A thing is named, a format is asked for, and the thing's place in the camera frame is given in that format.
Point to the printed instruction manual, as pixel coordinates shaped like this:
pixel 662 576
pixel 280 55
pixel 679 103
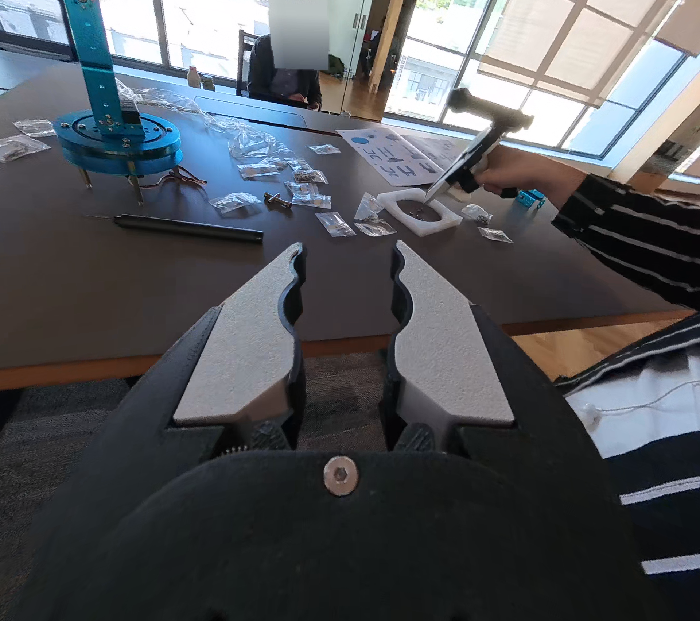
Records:
pixel 394 156

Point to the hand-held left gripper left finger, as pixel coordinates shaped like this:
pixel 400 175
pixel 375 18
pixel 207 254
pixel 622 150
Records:
pixel 240 358

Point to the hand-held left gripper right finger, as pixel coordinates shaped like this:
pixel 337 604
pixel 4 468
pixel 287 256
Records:
pixel 448 364

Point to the black screwdriver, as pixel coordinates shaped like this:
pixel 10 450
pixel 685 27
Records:
pixel 191 228

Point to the small dark jar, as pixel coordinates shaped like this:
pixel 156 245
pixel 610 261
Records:
pixel 208 83

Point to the pile of small dark screws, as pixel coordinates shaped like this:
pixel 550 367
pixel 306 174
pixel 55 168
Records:
pixel 420 212

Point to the blue toy robot arm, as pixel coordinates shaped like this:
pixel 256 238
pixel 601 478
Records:
pixel 93 30

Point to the dark brown desk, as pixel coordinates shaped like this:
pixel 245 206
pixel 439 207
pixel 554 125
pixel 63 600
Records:
pixel 164 292

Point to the person's right forearm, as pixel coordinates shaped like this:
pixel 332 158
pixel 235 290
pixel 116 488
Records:
pixel 629 238

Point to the blue metal bracket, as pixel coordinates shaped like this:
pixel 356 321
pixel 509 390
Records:
pixel 530 199

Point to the large crumpled clear bag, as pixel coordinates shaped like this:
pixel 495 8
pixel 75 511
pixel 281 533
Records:
pixel 246 136

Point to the beige roller blind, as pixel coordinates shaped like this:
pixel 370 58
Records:
pixel 574 2

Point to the person's right hand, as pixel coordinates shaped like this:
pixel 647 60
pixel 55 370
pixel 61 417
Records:
pixel 530 169

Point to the white foam tray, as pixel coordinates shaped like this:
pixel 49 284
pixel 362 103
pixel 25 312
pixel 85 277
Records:
pixel 391 216

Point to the person's striped clothing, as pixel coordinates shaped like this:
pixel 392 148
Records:
pixel 656 522

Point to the wooden pillar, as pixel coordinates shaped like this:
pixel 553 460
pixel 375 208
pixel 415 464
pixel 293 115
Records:
pixel 402 2

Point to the small clear screw bag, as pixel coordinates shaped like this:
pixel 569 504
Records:
pixel 495 235
pixel 324 149
pixel 310 176
pixel 367 206
pixel 374 228
pixel 334 225
pixel 309 194
pixel 235 202
pixel 33 127
pixel 22 147
pixel 477 214
pixel 261 169

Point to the large paned window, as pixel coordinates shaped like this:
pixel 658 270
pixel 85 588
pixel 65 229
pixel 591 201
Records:
pixel 219 19
pixel 437 30

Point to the small pale bottle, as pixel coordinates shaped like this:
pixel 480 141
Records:
pixel 192 78

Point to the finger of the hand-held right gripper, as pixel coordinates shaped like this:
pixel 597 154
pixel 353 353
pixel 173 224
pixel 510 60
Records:
pixel 481 147
pixel 451 186

